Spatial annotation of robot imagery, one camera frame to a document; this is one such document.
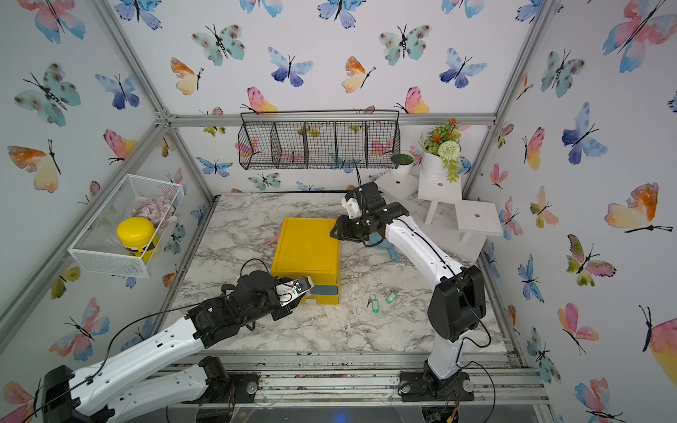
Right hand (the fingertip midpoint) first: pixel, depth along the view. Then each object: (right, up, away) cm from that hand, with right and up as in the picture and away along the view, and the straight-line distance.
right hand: (335, 232), depth 81 cm
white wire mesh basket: (-56, -3, -17) cm, 59 cm away
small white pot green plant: (+24, +26, +23) cm, 42 cm away
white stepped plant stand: (+37, +10, +18) cm, 42 cm away
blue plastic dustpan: (+11, -1, -11) cm, 15 cm away
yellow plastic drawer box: (-7, -4, -2) cm, 9 cm away
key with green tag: (+13, -24, +10) cm, 29 cm away
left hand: (-10, -14, -6) cm, 18 cm away
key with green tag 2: (+18, -23, +10) cm, 31 cm away
